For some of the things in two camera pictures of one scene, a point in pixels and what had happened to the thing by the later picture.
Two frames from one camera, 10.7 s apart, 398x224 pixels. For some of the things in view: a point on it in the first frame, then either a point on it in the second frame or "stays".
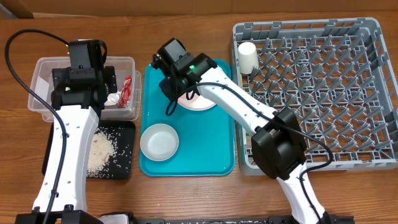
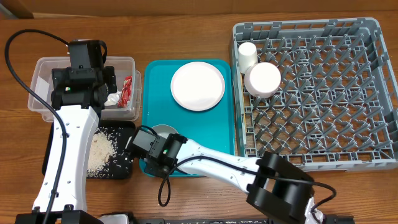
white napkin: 112,98 stays
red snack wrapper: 124,99 stays
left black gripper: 61,77 stays
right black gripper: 168,83 → 151,165
